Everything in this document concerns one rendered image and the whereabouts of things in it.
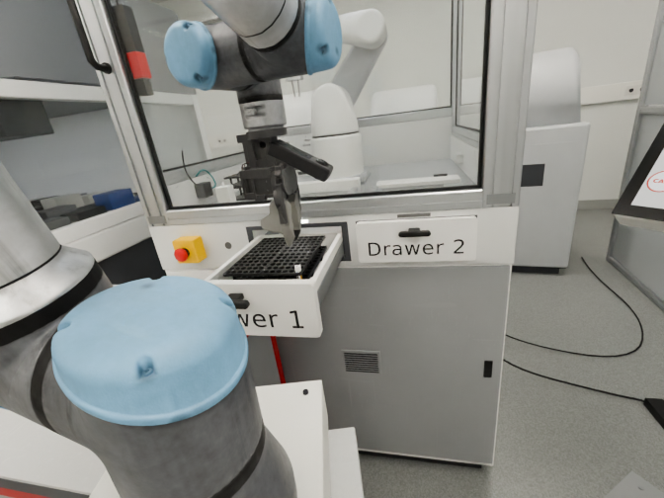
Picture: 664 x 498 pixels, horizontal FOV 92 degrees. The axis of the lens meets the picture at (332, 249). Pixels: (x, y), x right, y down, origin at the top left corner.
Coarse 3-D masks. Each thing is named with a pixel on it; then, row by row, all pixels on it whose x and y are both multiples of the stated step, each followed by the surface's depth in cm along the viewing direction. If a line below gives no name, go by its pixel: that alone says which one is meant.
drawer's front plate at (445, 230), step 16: (368, 224) 81; (384, 224) 80; (400, 224) 80; (416, 224) 79; (432, 224) 78; (448, 224) 77; (464, 224) 76; (368, 240) 83; (384, 240) 82; (400, 240) 81; (416, 240) 80; (432, 240) 79; (448, 240) 79; (464, 240) 78; (368, 256) 85; (384, 256) 84; (400, 256) 83; (416, 256) 82; (432, 256) 81; (448, 256) 80; (464, 256) 79
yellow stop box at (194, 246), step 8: (176, 240) 93; (184, 240) 92; (192, 240) 92; (200, 240) 94; (176, 248) 93; (184, 248) 92; (192, 248) 92; (200, 248) 94; (192, 256) 93; (200, 256) 94
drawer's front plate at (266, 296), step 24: (240, 288) 57; (264, 288) 56; (288, 288) 55; (312, 288) 54; (240, 312) 59; (264, 312) 58; (288, 312) 57; (312, 312) 56; (288, 336) 59; (312, 336) 58
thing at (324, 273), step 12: (252, 240) 90; (324, 240) 89; (336, 240) 82; (240, 252) 82; (336, 252) 80; (228, 264) 76; (324, 264) 69; (336, 264) 78; (216, 276) 71; (324, 276) 68; (324, 288) 67
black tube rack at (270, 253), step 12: (264, 240) 87; (276, 240) 86; (300, 240) 83; (312, 240) 82; (252, 252) 79; (264, 252) 78; (276, 252) 77; (288, 252) 76; (300, 252) 76; (312, 252) 75; (324, 252) 84; (240, 264) 73; (252, 264) 72; (264, 264) 72; (276, 264) 71; (288, 264) 70; (300, 264) 69; (312, 264) 76; (264, 276) 69; (276, 276) 73; (288, 276) 72; (312, 276) 77
